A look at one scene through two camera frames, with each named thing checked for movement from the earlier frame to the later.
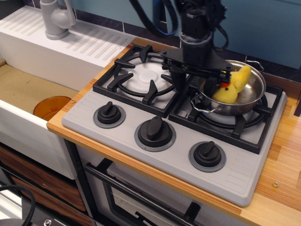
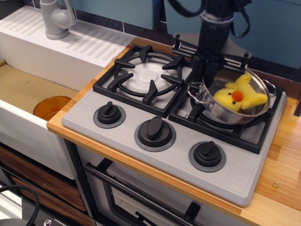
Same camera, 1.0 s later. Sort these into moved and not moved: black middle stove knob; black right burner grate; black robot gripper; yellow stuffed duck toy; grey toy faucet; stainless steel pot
Moved: black robot gripper; stainless steel pot
Not moved: yellow stuffed duck toy; black right burner grate; grey toy faucet; black middle stove knob
